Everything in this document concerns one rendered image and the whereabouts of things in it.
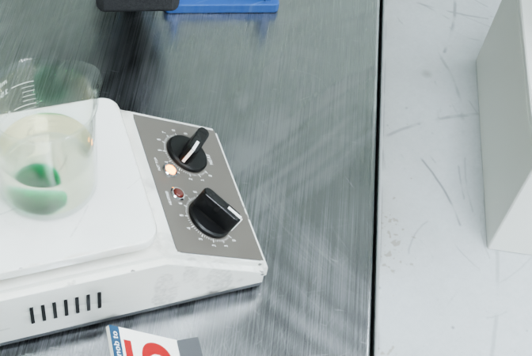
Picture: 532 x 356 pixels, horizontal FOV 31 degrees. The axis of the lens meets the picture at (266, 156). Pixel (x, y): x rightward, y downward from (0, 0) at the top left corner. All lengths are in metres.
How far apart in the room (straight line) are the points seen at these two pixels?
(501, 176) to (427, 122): 0.10
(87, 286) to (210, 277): 0.08
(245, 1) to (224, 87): 0.10
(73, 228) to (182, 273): 0.08
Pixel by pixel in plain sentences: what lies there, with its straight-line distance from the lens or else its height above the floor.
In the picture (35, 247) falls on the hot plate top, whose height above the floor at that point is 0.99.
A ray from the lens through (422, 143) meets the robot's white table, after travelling 0.78.
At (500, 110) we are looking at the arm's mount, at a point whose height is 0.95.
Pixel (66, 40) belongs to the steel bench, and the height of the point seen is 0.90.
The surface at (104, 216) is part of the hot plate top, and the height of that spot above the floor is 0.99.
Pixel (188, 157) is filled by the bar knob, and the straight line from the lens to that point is 0.65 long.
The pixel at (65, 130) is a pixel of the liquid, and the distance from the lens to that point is 0.59.
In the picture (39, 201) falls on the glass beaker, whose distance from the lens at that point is 0.57.
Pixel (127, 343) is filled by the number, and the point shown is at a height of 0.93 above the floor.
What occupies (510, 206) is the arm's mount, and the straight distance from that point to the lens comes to 0.69.
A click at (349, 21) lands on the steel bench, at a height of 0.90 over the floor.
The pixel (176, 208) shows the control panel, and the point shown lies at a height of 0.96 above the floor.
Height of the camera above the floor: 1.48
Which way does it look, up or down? 52 degrees down
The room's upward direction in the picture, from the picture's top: 11 degrees clockwise
